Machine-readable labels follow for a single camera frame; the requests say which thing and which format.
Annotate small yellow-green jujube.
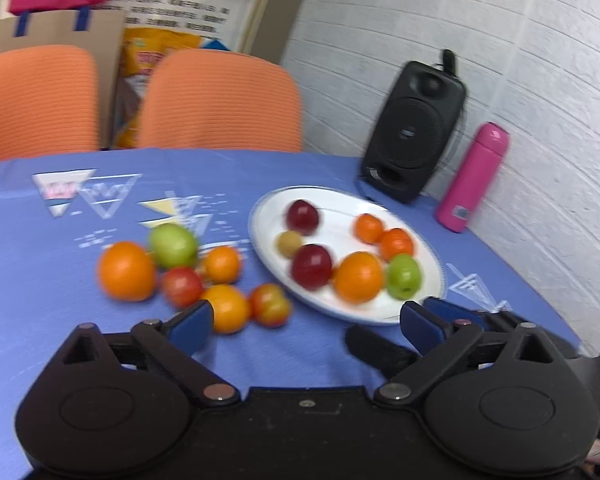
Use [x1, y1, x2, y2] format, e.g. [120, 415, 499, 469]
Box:
[275, 230, 304, 260]

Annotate yellow snack bag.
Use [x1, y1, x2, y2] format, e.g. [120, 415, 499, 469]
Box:
[110, 27, 228, 150]

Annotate brown paper bag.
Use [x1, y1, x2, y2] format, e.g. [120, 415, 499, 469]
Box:
[0, 6, 125, 148]

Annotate dark red plum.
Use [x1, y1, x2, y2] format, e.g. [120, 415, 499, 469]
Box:
[285, 200, 321, 236]
[290, 244, 334, 290]

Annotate large orange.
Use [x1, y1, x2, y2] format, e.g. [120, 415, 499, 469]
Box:
[97, 242, 157, 302]
[332, 252, 385, 304]

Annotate small orange tangerine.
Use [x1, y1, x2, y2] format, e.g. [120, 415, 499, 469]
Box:
[202, 246, 242, 284]

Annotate left orange chair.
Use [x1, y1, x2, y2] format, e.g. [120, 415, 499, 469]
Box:
[0, 46, 99, 162]

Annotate right orange chair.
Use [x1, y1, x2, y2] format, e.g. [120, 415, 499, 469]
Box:
[137, 49, 302, 153]

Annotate red-yellow apple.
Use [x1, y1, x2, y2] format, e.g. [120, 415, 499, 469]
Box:
[249, 283, 292, 328]

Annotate blue patterned tablecloth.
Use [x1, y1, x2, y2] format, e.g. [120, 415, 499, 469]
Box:
[0, 150, 580, 479]

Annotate small yellow orange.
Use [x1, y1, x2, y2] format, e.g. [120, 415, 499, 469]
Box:
[201, 284, 251, 335]

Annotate green apple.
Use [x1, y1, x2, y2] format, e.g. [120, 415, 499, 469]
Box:
[148, 223, 199, 270]
[386, 254, 422, 300]

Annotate small orange mandarin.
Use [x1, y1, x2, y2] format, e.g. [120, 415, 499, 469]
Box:
[353, 214, 385, 245]

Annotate orange chair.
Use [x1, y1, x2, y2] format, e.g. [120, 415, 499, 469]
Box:
[0, 46, 99, 162]
[137, 49, 302, 153]

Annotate pink thermos bottle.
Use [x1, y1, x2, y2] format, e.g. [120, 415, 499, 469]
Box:
[434, 122, 509, 233]

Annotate black speaker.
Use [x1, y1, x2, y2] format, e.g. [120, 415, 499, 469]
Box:
[361, 49, 467, 204]

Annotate red apple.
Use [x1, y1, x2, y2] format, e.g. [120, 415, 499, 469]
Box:
[161, 266, 204, 309]

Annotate white round plate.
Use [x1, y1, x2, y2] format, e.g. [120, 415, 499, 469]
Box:
[248, 185, 446, 326]

